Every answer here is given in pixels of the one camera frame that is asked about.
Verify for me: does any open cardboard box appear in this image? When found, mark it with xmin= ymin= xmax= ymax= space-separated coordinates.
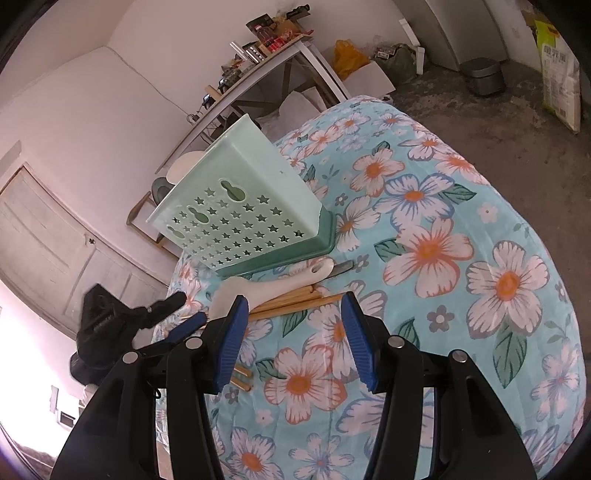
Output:
xmin=519 ymin=0 xmax=555 ymax=28

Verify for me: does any orange plastic bag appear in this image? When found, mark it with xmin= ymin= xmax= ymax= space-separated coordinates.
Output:
xmin=332 ymin=41 xmax=370 ymax=79

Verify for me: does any dark green drip tray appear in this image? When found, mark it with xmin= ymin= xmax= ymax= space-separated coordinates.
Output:
xmin=215 ymin=208 xmax=340 ymax=278

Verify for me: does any white door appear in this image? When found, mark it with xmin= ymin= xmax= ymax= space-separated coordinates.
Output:
xmin=0 ymin=166 xmax=169 ymax=333

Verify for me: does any white and green sack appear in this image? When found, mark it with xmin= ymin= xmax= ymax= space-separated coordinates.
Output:
xmin=536 ymin=18 xmax=583 ymax=134

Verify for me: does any floral blue blanket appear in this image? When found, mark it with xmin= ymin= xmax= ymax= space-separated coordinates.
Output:
xmin=152 ymin=95 xmax=587 ymax=480

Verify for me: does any grey trash can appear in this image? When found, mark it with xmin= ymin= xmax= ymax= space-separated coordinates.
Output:
xmin=461 ymin=59 xmax=506 ymax=97

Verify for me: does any mint green utensil holder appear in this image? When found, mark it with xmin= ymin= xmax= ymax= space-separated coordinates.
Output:
xmin=145 ymin=113 xmax=331 ymax=271

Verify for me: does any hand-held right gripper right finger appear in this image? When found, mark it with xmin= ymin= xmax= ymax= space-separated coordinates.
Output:
xmin=341 ymin=292 xmax=539 ymax=480

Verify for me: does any white rice paddle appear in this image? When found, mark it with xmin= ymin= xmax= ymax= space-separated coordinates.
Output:
xmin=216 ymin=258 xmax=334 ymax=320

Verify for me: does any dark green utensil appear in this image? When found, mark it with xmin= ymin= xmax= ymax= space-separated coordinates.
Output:
xmin=151 ymin=176 xmax=175 ymax=204

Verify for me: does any silver refrigerator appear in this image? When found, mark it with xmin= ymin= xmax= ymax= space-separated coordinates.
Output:
xmin=422 ymin=0 xmax=513 ymax=72

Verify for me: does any pile of bamboo chopsticks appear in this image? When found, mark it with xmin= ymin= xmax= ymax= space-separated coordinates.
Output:
xmin=182 ymin=284 xmax=345 ymax=393

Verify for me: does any white table with wooden top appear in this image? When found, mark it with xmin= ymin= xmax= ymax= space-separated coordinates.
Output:
xmin=164 ymin=32 xmax=352 ymax=171

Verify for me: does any green bag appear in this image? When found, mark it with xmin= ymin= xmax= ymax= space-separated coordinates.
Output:
xmin=376 ymin=44 xmax=416 ymax=84

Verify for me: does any white stuffed sack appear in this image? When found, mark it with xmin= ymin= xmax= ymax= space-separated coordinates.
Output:
xmin=256 ymin=90 xmax=324 ymax=134

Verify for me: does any wooden chair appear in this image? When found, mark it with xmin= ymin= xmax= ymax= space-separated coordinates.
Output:
xmin=127 ymin=191 xmax=181 ymax=259

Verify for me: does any white leaning board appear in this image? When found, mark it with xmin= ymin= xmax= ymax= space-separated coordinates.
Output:
xmin=399 ymin=18 xmax=426 ymax=75

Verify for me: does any white cardboard box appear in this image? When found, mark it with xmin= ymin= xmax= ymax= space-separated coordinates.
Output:
xmin=344 ymin=60 xmax=398 ymax=100

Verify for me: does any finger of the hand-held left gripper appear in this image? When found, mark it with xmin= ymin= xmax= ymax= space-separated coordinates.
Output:
xmin=122 ymin=292 xmax=188 ymax=330
xmin=139 ymin=311 xmax=208 ymax=357

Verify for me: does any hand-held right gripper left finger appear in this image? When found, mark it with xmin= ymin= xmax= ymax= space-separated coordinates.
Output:
xmin=51 ymin=295 xmax=250 ymax=480

